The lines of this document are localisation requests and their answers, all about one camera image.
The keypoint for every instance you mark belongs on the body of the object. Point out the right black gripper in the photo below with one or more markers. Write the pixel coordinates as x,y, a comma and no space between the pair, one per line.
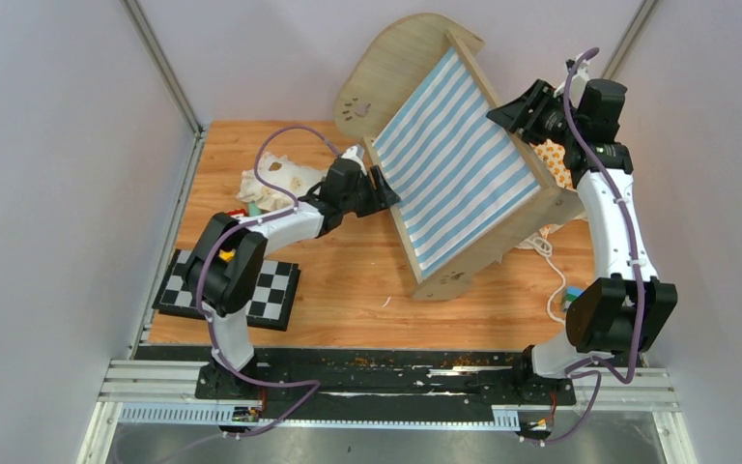
533,101

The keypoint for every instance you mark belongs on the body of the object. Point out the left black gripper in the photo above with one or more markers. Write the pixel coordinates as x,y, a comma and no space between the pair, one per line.
383,198

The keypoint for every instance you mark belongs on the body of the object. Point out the yellow duck print blanket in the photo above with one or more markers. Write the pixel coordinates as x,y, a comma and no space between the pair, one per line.
552,155

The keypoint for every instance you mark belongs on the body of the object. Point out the wooden pet bed frame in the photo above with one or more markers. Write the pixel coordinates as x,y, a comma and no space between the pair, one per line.
386,75

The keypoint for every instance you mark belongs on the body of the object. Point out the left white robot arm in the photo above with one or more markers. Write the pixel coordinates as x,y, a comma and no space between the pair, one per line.
225,264

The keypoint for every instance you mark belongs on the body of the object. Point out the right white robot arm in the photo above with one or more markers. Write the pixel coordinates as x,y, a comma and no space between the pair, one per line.
626,307

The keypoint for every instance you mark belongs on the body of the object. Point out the white duck pillow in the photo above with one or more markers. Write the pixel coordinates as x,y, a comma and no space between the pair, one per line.
277,179

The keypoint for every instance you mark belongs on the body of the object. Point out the blue striped mattress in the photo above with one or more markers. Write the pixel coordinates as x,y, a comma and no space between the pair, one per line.
458,173

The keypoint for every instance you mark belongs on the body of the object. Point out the yellow plastic block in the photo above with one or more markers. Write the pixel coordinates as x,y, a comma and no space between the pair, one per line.
226,255

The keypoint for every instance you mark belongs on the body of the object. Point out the blue green small block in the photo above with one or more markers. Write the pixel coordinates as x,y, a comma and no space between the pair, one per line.
570,295

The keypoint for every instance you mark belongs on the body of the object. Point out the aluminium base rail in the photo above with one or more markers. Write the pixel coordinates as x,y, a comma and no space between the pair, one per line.
357,388

